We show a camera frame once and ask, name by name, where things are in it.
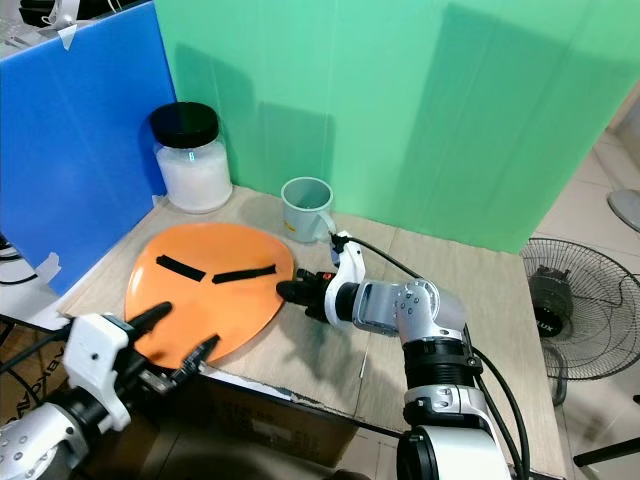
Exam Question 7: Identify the tangled black cables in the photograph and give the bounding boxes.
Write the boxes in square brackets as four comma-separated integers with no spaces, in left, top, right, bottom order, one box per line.
[0,236,29,289]

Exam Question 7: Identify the black stand leg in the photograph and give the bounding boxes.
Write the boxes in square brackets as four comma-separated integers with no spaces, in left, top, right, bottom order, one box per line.
[572,438,640,468]

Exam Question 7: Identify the glass jar with black lid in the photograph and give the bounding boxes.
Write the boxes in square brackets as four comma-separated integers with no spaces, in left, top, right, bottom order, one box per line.
[149,102,233,214]

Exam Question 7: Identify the blue corrugated plastic board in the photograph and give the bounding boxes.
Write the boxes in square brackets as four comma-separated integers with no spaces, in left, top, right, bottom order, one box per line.
[0,0,183,297]

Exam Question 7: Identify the short black strip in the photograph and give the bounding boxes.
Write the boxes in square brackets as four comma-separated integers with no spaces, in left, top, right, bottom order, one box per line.
[156,255,207,282]

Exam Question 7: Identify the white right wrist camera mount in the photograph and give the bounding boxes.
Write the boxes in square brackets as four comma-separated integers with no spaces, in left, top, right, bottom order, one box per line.
[327,231,367,327]

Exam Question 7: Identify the grey-green ceramic mug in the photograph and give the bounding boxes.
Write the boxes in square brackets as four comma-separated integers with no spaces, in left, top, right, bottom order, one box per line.
[281,177,337,244]

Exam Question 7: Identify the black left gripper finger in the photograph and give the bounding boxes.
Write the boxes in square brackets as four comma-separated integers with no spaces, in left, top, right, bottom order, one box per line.
[128,301,172,338]
[174,335,220,382]

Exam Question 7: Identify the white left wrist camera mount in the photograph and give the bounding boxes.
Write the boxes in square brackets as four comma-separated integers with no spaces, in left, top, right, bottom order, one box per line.
[62,312,153,426]

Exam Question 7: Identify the green corrugated plastic board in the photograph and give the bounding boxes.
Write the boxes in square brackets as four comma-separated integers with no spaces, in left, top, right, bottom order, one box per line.
[154,0,640,254]

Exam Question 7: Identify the orange plastic plate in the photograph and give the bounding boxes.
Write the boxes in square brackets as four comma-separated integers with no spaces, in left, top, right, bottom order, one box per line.
[125,222,296,367]

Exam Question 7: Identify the long black strip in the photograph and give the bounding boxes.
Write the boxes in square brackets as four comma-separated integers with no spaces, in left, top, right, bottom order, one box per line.
[212,264,279,286]

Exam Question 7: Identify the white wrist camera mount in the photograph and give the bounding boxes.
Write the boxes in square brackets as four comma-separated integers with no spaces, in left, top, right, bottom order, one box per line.
[327,231,367,327]
[62,312,153,426]

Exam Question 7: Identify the plain brown cardboard box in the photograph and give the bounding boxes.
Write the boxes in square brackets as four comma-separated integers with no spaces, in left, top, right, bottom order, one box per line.
[180,374,365,473]

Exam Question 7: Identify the black floor fan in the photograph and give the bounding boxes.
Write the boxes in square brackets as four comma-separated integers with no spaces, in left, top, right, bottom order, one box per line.
[520,236,640,382]

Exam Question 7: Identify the white tape piece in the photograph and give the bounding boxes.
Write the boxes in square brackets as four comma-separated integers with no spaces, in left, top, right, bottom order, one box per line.
[36,252,62,289]
[56,22,81,52]

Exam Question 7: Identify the printed brown cardboard box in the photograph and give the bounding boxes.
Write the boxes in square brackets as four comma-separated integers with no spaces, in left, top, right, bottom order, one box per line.
[0,318,96,436]

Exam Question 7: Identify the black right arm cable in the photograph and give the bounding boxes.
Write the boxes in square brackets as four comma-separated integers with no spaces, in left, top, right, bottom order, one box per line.
[344,236,425,281]

